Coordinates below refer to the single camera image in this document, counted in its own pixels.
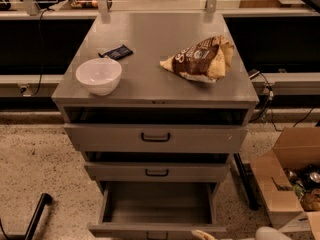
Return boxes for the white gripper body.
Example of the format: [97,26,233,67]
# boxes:
[255,227,292,240]

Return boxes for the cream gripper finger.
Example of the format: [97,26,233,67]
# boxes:
[191,230,217,240]

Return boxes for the grey bottom drawer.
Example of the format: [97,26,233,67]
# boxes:
[88,182,226,240]

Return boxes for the grey drawer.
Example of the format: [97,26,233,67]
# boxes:
[88,182,226,240]
[64,123,247,153]
[85,162,229,183]

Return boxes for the grey middle drawer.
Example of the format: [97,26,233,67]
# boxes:
[85,162,229,183]

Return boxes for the grey metal drawer cabinet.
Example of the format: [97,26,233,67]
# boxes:
[51,11,260,185]

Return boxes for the grey top drawer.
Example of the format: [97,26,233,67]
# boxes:
[64,123,247,153]

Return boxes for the black metal leg right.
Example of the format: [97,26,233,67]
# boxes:
[233,153,259,211]

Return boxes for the black metal leg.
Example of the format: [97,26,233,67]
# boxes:
[233,153,259,211]
[0,193,53,240]

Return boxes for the cans in box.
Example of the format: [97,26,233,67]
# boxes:
[284,164,320,211]

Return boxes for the open cardboard box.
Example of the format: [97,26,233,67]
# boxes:
[250,127,320,240]

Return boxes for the black metal leg left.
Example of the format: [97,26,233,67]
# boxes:
[0,193,53,240]

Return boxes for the brown yellow chip bag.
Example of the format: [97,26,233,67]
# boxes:
[160,35,234,83]

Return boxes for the white bowl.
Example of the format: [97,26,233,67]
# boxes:
[75,58,122,96]

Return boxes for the dark blue snack packet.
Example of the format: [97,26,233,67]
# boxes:
[98,45,133,61]

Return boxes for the black cables right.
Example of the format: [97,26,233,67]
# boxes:
[248,68,316,132]

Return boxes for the black power cable left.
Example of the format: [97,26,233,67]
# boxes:
[31,7,54,97]

